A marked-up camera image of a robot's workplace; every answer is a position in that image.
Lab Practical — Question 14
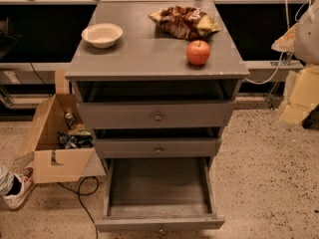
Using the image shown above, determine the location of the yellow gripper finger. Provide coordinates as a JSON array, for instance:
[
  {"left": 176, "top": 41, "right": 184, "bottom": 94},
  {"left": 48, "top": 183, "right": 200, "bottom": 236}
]
[
  {"left": 271, "top": 23, "right": 299, "bottom": 52},
  {"left": 278, "top": 66, "right": 319, "bottom": 125}
]

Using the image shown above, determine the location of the red apple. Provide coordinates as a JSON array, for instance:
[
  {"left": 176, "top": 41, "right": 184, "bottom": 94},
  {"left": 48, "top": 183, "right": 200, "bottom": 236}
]
[{"left": 186, "top": 40, "right": 210, "bottom": 66}]

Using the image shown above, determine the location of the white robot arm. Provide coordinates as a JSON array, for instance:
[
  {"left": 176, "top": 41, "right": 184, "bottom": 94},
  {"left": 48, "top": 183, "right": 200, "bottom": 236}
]
[{"left": 271, "top": 0, "right": 319, "bottom": 125}]

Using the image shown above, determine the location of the grey top drawer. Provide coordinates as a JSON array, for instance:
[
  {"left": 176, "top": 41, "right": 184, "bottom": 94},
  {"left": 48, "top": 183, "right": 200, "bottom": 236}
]
[{"left": 77, "top": 102, "right": 234, "bottom": 129}]

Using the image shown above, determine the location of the grey drawer cabinet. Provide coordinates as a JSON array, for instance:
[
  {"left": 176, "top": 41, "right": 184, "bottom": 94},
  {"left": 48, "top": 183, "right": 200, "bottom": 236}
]
[{"left": 65, "top": 0, "right": 250, "bottom": 171}]

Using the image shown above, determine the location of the grey middle drawer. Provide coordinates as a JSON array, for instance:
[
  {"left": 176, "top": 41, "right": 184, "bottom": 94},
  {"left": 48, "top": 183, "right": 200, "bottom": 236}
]
[{"left": 94, "top": 137, "right": 221, "bottom": 158}]

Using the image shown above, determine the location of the grey open bottom drawer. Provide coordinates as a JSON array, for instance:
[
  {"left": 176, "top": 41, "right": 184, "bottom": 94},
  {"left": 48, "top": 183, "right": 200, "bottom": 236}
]
[{"left": 95, "top": 157, "right": 225, "bottom": 232}]

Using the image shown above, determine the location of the brown chip bag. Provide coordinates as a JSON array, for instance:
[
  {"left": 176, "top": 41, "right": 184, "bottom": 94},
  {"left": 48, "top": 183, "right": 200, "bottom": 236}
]
[{"left": 149, "top": 5, "right": 221, "bottom": 40}]

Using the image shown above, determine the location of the white paper bowl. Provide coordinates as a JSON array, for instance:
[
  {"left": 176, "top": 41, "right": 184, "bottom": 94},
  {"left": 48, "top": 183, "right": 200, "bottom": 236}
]
[{"left": 82, "top": 23, "right": 123, "bottom": 49}]

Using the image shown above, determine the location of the metal can in box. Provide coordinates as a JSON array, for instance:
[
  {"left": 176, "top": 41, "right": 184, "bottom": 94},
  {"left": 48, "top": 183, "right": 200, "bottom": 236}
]
[{"left": 65, "top": 113, "right": 77, "bottom": 129}]

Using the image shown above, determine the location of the open cardboard box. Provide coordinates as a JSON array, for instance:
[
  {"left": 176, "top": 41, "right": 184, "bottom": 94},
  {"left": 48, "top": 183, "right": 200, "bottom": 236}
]
[{"left": 15, "top": 70, "right": 106, "bottom": 184}]

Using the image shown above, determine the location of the blue snack bag in box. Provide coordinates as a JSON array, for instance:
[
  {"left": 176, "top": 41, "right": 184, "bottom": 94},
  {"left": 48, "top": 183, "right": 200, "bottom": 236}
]
[{"left": 58, "top": 132, "right": 93, "bottom": 149}]

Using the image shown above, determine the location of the white and red sneaker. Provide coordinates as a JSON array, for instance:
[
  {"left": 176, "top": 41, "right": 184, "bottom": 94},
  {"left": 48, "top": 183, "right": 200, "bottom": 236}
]
[{"left": 0, "top": 162, "right": 35, "bottom": 211}]

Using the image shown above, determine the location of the white hanging cable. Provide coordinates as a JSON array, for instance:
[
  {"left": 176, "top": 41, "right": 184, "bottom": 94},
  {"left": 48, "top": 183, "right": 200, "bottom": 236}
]
[{"left": 244, "top": 0, "right": 319, "bottom": 86}]

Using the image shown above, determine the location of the black floor cable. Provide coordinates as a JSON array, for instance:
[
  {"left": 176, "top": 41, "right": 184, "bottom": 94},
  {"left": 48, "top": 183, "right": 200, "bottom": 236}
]
[{"left": 57, "top": 175, "right": 100, "bottom": 239}]

